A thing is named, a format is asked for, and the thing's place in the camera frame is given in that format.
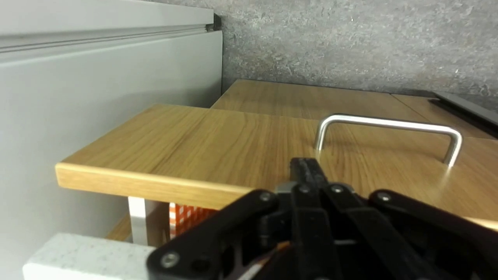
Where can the wooden drawer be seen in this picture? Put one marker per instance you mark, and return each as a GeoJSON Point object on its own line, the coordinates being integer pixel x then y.
{"type": "Point", "coordinates": [303, 99]}
{"type": "Point", "coordinates": [435, 112]}
{"type": "Point", "coordinates": [218, 151]}

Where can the grey cabinet door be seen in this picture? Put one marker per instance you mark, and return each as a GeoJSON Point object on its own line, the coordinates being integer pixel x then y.
{"type": "Point", "coordinates": [97, 116]}

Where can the orange checkered box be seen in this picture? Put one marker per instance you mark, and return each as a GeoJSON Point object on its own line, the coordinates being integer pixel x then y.
{"type": "Point", "coordinates": [186, 217]}

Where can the black plinth strip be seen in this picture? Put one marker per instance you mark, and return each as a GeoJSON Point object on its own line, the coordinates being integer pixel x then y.
{"type": "Point", "coordinates": [467, 109]}

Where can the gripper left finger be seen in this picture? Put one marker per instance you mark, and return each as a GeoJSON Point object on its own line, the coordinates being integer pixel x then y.
{"type": "Point", "coordinates": [218, 229]}

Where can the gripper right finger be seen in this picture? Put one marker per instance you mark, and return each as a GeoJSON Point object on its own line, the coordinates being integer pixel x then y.
{"type": "Point", "coordinates": [420, 229]}

